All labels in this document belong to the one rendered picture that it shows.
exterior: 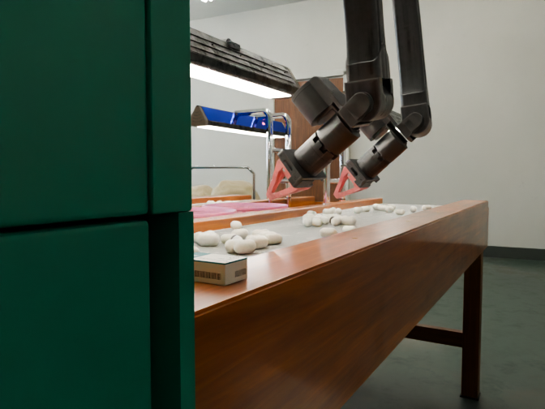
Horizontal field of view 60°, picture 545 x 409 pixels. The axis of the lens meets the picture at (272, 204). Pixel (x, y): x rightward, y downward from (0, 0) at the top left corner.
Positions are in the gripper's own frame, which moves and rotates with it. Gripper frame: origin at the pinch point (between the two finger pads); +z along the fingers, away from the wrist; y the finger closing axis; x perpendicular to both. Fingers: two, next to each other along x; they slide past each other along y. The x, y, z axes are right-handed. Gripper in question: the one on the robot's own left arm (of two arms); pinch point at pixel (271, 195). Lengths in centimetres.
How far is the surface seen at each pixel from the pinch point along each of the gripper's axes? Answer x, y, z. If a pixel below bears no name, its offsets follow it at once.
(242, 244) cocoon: 8.3, 17.1, 0.2
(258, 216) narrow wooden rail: -5.9, -23.9, 18.4
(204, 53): -22.1, 12.2, -10.8
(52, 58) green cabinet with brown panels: 10, 63, -27
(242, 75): -20.4, 1.5, -9.8
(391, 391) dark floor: 61, -106, 59
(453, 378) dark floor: 73, -131, 44
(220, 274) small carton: 16.2, 43.1, -13.3
